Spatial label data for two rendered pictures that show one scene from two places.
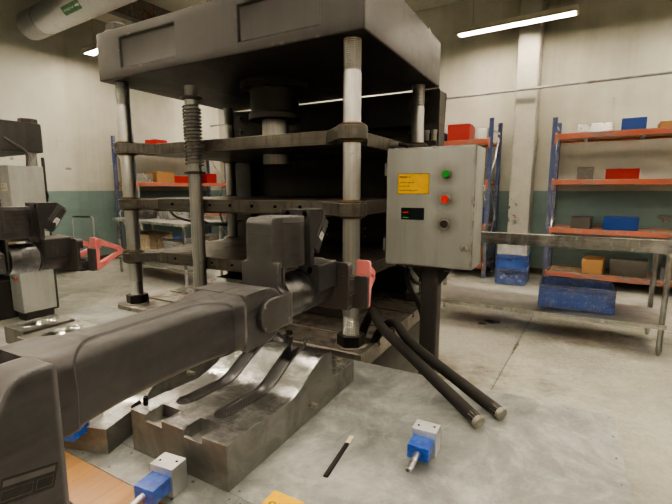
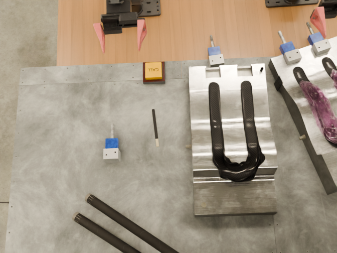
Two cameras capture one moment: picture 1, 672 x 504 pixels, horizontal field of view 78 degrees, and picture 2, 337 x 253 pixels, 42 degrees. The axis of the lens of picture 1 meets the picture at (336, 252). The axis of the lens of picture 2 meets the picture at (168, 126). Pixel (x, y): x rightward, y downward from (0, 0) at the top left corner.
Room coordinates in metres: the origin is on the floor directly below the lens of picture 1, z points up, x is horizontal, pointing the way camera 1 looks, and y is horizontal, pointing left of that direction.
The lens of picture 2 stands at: (1.25, -0.15, 2.28)
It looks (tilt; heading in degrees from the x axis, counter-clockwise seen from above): 72 degrees down; 158
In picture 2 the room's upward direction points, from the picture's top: 9 degrees counter-clockwise
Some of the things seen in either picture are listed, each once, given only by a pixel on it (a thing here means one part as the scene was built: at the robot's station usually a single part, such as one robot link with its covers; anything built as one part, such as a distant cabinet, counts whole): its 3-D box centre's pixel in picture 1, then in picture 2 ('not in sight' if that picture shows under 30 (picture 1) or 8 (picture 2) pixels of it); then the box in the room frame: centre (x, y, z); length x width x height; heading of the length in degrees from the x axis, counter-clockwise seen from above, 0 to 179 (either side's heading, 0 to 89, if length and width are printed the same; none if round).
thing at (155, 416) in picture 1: (163, 420); (243, 72); (0.78, 0.35, 0.87); 0.05 x 0.05 x 0.04; 61
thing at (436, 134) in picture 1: (325, 263); not in sight; (2.41, 0.06, 0.90); 1.31 x 0.16 x 1.80; 61
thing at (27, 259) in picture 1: (18, 255); not in sight; (0.78, 0.60, 1.21); 0.07 x 0.06 x 0.07; 153
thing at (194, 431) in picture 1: (202, 436); (212, 74); (0.73, 0.25, 0.87); 0.05 x 0.05 x 0.04; 61
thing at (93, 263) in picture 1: (97, 251); (327, 21); (0.88, 0.51, 1.20); 0.09 x 0.07 x 0.07; 153
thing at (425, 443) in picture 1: (419, 450); (112, 142); (0.75, -0.16, 0.83); 0.13 x 0.05 x 0.05; 151
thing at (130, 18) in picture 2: not in sight; (133, 35); (0.64, 0.04, 1.20); 0.09 x 0.07 x 0.07; 153
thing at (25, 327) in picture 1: (41, 330); not in sight; (1.44, 1.06, 0.83); 0.17 x 0.13 x 0.06; 151
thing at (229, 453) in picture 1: (259, 383); (230, 136); (0.95, 0.18, 0.87); 0.50 x 0.26 x 0.14; 151
